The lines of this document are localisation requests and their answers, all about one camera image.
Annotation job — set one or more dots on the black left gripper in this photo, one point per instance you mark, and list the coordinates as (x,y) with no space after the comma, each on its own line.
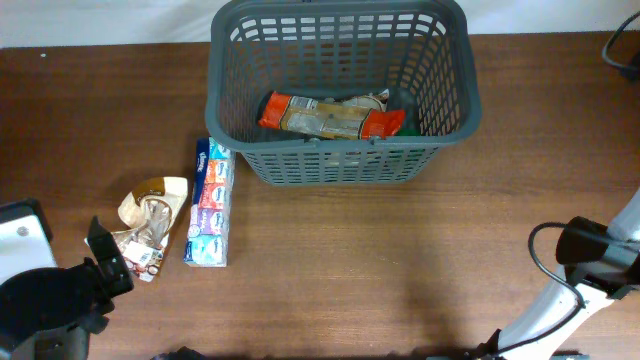
(110,267)

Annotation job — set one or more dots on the beige clear snack bag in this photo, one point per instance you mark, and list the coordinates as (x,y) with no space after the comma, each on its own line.
(149,212)

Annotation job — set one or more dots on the multicolour tissue pack bundle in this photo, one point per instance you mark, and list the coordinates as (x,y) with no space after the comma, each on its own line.
(210,211)

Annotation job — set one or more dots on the orange-ended pasta packet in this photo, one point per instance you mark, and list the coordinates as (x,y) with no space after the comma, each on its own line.
(328,118)

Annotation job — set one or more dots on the beige white rice bag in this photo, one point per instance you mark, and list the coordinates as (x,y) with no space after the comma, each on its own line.
(373,101)

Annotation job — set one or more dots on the green-lidded seasoning jar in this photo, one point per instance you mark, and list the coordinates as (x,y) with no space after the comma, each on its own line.
(408,132)

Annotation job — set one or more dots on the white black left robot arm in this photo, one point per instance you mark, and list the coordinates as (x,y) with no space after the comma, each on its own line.
(25,239)

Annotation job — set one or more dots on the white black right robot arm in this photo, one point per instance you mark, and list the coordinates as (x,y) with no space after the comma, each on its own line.
(597,265)

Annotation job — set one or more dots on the grey plastic mesh basket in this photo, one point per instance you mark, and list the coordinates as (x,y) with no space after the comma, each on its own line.
(417,49)

